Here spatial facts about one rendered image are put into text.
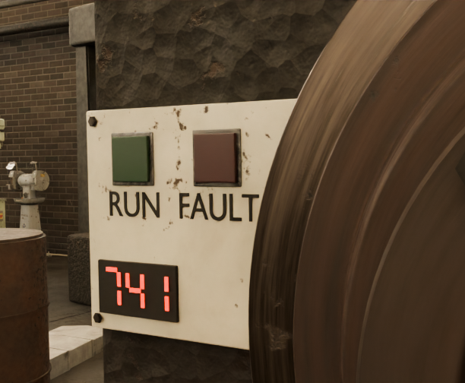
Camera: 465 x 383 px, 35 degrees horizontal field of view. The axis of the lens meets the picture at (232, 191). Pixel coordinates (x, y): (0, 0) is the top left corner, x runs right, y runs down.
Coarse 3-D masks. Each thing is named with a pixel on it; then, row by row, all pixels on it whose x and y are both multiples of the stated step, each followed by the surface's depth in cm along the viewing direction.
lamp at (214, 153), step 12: (204, 144) 55; (216, 144) 54; (228, 144) 54; (204, 156) 55; (216, 156) 54; (228, 156) 54; (204, 168) 55; (216, 168) 54; (228, 168) 54; (204, 180) 55; (216, 180) 54; (228, 180) 54
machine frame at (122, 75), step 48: (96, 0) 63; (144, 0) 60; (192, 0) 58; (240, 0) 55; (288, 0) 53; (336, 0) 51; (96, 48) 63; (144, 48) 61; (192, 48) 58; (240, 48) 56; (288, 48) 54; (96, 96) 64; (144, 96) 61; (192, 96) 58; (240, 96) 56; (288, 96) 54; (144, 336) 62
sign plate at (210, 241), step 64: (128, 128) 59; (192, 128) 56; (256, 128) 53; (128, 192) 60; (192, 192) 56; (256, 192) 53; (128, 256) 60; (192, 256) 57; (128, 320) 60; (192, 320) 57
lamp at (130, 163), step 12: (120, 144) 59; (132, 144) 58; (144, 144) 58; (120, 156) 59; (132, 156) 59; (144, 156) 58; (120, 168) 59; (132, 168) 59; (144, 168) 58; (120, 180) 59; (132, 180) 59; (144, 180) 58
